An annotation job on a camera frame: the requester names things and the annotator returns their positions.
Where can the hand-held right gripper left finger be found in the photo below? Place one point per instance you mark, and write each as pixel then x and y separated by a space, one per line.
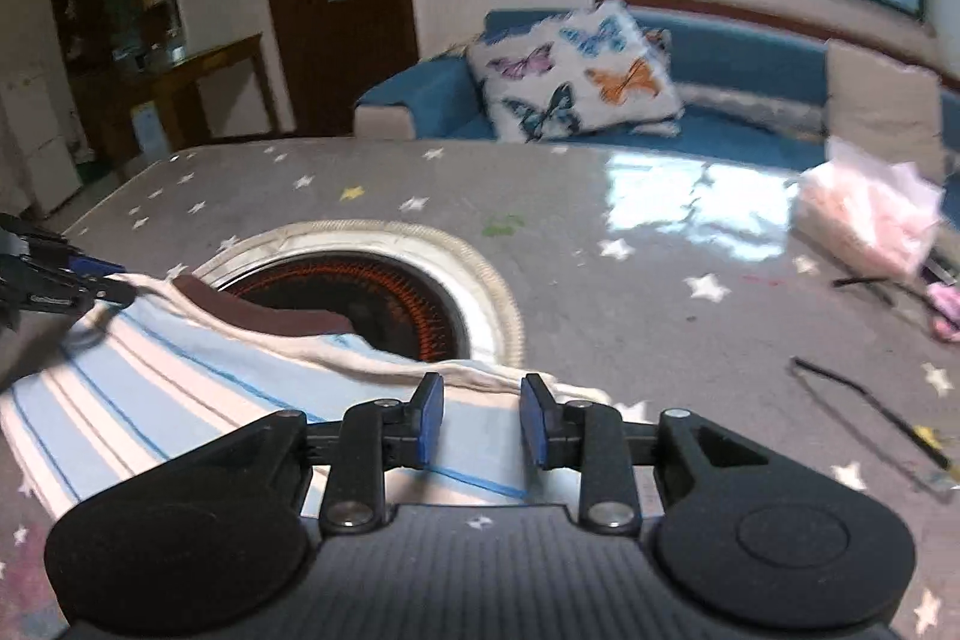
pixel 429 419

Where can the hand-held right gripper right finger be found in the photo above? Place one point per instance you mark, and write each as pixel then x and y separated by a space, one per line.
pixel 535 419

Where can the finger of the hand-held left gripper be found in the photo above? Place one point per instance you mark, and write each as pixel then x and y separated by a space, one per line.
pixel 90 267
pixel 82 295

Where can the striped garment with brown trim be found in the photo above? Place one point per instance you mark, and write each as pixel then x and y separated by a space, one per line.
pixel 187 370

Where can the white refrigerator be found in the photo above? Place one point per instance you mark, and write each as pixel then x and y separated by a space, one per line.
pixel 37 160

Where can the grey star-print tablecloth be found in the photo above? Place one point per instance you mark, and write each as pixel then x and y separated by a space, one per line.
pixel 600 325

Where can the round black induction cooktop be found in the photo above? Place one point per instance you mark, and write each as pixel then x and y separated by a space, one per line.
pixel 390 302

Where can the light blue box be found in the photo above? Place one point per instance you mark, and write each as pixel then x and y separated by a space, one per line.
pixel 150 130

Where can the wooden side table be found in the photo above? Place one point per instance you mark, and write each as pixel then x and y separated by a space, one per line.
pixel 217 55

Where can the wooden glass cabinet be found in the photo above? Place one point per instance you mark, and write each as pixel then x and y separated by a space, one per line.
pixel 90 10

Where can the butterfly print pillow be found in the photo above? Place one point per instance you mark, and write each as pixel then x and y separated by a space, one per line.
pixel 570 78

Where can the short black stick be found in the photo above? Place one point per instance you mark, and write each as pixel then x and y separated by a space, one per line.
pixel 862 281

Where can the pink tissue pack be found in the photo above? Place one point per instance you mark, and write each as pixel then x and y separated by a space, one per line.
pixel 862 212

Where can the blue sofa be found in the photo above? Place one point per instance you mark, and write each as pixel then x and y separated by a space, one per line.
pixel 735 55

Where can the pink plastic item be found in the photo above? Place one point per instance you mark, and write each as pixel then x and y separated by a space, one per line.
pixel 946 310

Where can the beige cushion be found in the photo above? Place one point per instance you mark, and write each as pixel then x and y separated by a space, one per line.
pixel 877 108

